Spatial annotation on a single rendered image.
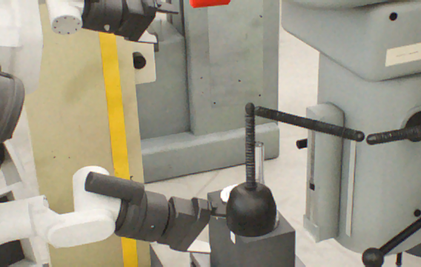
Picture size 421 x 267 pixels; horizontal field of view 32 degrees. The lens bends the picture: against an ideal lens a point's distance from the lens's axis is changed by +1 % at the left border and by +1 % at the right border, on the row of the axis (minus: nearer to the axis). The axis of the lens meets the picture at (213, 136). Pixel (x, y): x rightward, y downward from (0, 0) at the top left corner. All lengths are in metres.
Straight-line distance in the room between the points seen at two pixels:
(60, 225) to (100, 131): 1.67
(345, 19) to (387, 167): 0.22
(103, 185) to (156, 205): 0.11
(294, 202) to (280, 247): 2.16
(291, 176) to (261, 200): 2.94
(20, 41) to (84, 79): 1.62
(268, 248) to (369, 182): 0.56
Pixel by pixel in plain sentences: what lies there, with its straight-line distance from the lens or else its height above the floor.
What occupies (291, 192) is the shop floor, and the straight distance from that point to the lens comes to 3.80.
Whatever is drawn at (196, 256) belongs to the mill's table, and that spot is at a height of 0.92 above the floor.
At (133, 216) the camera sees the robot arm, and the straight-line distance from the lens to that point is 1.24.
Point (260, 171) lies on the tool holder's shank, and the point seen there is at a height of 1.24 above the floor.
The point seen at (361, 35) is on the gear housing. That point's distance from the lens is 0.89.
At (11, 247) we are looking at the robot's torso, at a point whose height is 1.13.
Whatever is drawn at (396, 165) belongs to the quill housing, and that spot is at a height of 1.49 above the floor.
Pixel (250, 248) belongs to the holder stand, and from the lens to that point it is 1.53.
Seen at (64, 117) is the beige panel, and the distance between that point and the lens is 2.80.
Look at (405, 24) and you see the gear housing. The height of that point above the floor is 1.70.
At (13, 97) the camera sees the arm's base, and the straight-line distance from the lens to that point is 1.06.
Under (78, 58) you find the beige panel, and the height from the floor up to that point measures 1.04.
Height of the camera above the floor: 1.98
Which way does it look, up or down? 27 degrees down
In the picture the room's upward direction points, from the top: 2 degrees counter-clockwise
